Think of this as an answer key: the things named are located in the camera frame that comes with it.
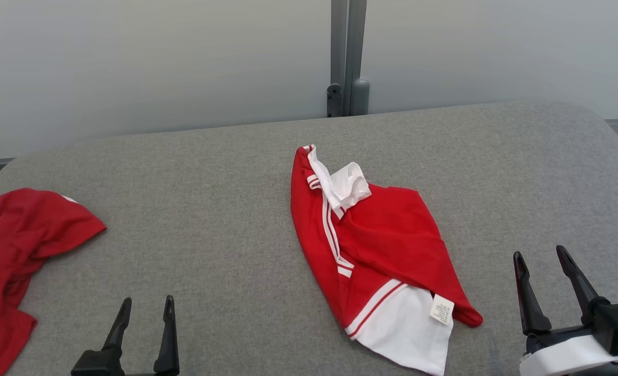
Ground red basketball shorts white stripe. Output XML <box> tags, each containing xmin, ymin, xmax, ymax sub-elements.
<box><xmin>0</xmin><ymin>188</ymin><xmax>107</xmax><ymax>376</ymax></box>

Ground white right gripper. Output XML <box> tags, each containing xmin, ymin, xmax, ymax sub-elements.
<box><xmin>514</xmin><ymin>245</ymin><xmax>618</xmax><ymax>376</ymax></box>

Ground grey metal partition post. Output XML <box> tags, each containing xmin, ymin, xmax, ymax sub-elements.
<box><xmin>331</xmin><ymin>0</ymin><xmax>368</xmax><ymax>116</ymax></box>

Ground dark grey hinge bracket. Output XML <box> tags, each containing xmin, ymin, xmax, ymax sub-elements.
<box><xmin>327</xmin><ymin>84</ymin><xmax>343</xmax><ymax>118</ymax></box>

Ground red basketball jersey white trim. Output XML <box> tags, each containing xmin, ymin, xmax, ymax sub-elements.
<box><xmin>290</xmin><ymin>145</ymin><xmax>483</xmax><ymax>376</ymax></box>

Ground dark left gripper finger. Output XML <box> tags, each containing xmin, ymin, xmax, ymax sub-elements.
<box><xmin>71</xmin><ymin>297</ymin><xmax>132</xmax><ymax>376</ymax></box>
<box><xmin>154</xmin><ymin>295</ymin><xmax>180</xmax><ymax>376</ymax></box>

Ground grey cylindrical post cap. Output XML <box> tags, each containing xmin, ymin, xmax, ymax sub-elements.
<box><xmin>351</xmin><ymin>78</ymin><xmax>370</xmax><ymax>116</ymax></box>

